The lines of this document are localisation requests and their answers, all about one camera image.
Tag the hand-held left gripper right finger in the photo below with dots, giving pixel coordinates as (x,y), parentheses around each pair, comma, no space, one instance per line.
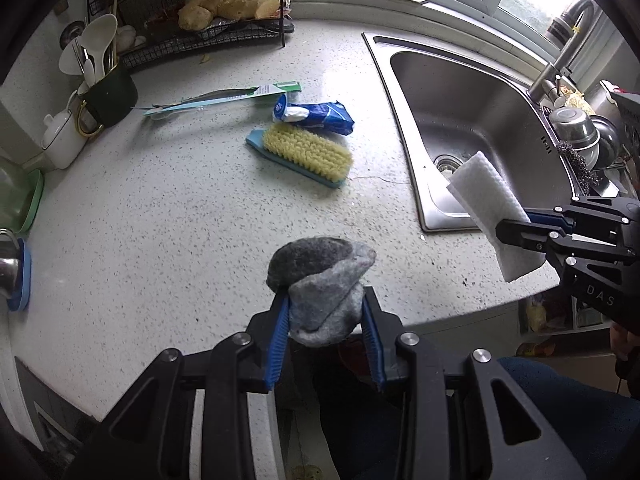
(372,347)

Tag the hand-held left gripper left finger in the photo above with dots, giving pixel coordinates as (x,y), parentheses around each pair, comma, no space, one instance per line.
(279,342)

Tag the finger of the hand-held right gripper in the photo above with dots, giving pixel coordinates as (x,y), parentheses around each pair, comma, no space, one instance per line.
(545,218)
(525,237)

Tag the grey rag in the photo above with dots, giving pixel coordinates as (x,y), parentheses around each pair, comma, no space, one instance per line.
(320,305)

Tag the white sponge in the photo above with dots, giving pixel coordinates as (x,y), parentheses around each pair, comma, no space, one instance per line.
(487,190)

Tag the storage shelf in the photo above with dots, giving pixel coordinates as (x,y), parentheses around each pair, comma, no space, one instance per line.
(565,320)

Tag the steel wool scrubber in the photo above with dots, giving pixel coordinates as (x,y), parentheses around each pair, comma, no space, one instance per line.
(580,165)

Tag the steel bowl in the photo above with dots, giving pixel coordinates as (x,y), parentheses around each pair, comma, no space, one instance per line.
(572,127)

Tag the steel pot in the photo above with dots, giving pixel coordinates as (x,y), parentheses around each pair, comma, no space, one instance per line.
(607,140)

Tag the person's blue trouser leg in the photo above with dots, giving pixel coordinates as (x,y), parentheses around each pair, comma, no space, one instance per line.
(575,410)

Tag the stainless steel sink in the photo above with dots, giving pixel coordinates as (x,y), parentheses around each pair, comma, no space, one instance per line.
(475,110)

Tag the steel kitchen faucet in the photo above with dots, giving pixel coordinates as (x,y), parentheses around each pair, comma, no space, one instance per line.
(560,55)

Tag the yellow bristle scrubbing brush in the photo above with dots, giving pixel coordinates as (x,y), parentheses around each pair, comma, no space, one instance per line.
(305,149)

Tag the blue white crumpled packet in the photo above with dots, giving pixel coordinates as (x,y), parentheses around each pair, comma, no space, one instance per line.
(325,116)

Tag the toothbrush in teal packaging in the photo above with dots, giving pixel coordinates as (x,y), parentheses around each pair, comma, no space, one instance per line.
(235,95)

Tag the blue saucer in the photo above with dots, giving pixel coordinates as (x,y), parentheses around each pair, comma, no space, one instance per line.
(25,275)

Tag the steel kettle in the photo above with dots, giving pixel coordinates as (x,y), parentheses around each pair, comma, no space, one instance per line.
(7,270)

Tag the green tray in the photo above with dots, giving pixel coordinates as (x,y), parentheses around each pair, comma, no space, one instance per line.
(35,200)

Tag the dark green mug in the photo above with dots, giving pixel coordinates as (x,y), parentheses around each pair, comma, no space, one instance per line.
(112,100)

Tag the white ceramic sugar pot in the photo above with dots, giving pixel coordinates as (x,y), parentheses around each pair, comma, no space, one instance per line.
(62,135)

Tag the white plastic spatula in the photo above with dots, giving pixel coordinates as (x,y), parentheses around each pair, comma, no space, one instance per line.
(72,57)

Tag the white plastic ladle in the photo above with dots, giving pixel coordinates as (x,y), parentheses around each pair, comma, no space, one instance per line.
(100,35)

